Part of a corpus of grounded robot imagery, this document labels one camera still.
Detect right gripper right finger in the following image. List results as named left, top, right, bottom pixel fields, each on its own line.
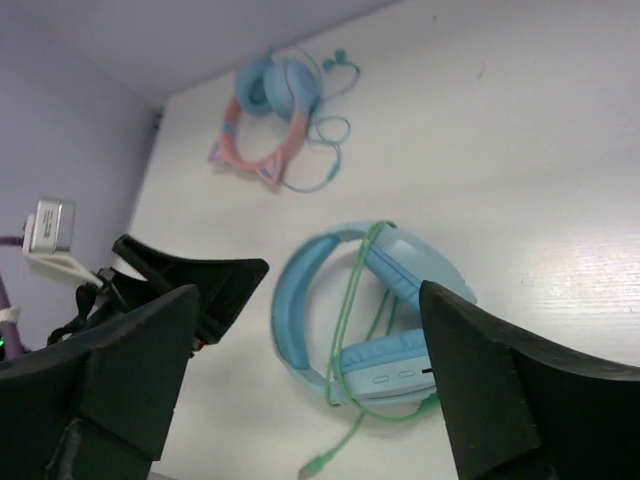
left=420, top=281, right=639, bottom=479

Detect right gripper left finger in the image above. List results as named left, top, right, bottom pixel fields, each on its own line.
left=1, top=286, right=199, bottom=479

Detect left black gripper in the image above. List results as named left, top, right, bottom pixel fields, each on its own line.
left=47, top=234, right=269, bottom=346

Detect light blue headphones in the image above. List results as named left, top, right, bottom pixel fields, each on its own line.
left=271, top=221, right=477, bottom=407

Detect green headphone cable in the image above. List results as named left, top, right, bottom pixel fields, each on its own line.
left=298, top=220, right=441, bottom=477

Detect pink cat-ear headphones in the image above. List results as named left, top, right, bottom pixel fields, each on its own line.
left=207, top=55, right=324, bottom=194

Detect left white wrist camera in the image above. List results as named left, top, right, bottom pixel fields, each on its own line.
left=22, top=197, right=103, bottom=288

